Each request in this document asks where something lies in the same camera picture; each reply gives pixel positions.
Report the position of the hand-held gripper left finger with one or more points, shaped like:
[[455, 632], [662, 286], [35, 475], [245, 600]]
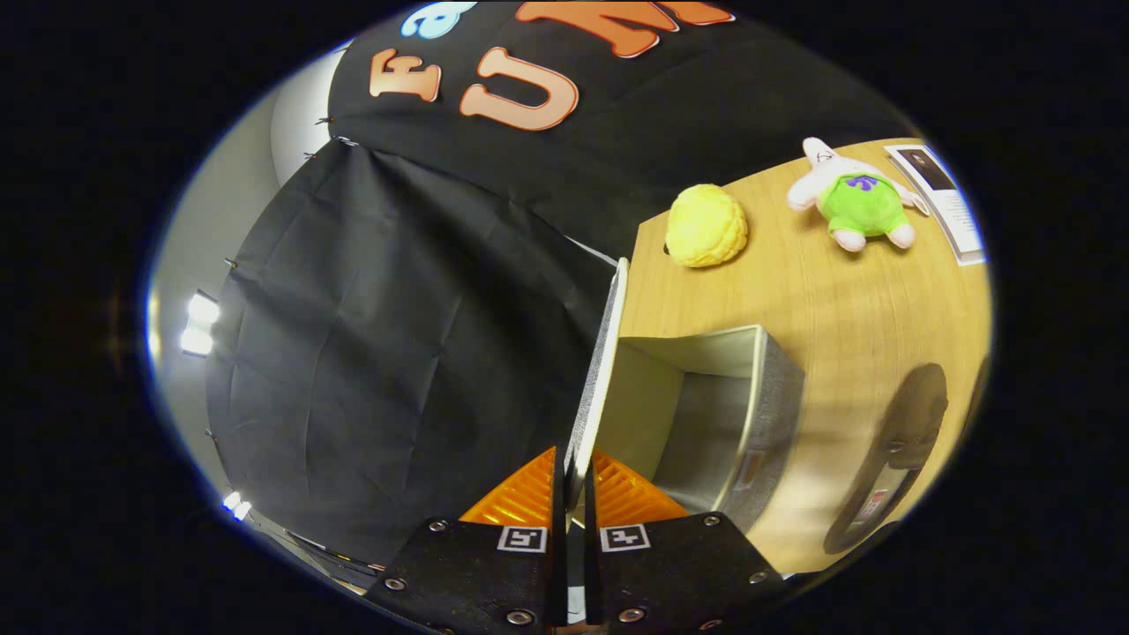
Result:
[[558, 564]]

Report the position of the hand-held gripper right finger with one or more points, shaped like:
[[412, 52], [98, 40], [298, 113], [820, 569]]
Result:
[[589, 564]]

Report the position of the grey fabric storage box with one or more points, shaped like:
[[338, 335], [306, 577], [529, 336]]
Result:
[[776, 414]]

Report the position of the ceiling light panel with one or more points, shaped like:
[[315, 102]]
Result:
[[236, 505]]

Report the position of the yellow corn plush toy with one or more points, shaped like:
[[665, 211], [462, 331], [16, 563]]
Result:
[[706, 227]]

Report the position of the ceiling light strip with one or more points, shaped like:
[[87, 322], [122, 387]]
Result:
[[203, 310]]

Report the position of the pink star plush toy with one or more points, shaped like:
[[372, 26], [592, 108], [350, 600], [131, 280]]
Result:
[[860, 207]]

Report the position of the white portrait book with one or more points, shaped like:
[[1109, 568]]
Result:
[[957, 212]]

